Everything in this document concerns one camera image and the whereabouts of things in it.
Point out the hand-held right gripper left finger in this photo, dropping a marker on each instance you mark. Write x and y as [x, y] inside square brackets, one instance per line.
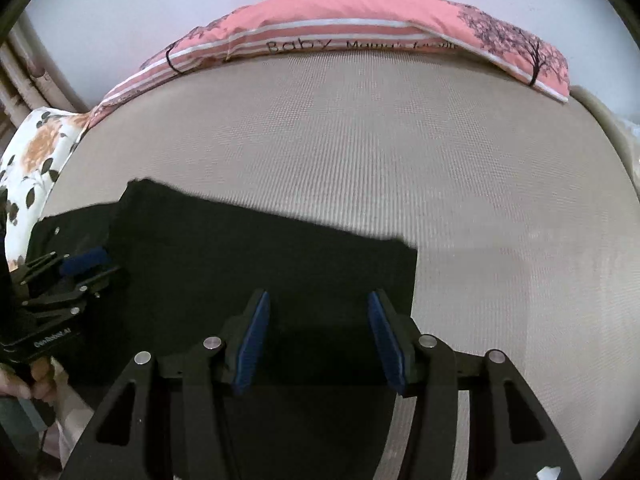
[252, 345]

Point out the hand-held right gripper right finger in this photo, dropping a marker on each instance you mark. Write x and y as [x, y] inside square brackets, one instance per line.
[387, 345]

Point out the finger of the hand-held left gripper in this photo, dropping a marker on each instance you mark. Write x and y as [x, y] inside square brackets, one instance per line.
[85, 260]
[85, 290]

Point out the black pants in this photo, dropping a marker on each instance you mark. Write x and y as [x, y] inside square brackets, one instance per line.
[225, 250]

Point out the person's left hand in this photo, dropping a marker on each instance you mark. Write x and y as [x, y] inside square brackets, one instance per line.
[41, 384]

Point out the white floral pillow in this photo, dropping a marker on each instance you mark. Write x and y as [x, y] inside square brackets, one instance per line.
[40, 150]

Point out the beige satin blanket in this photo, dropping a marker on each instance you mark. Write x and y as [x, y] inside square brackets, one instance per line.
[610, 120]

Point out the pink tree print pillow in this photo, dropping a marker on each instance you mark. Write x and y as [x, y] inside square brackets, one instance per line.
[350, 10]

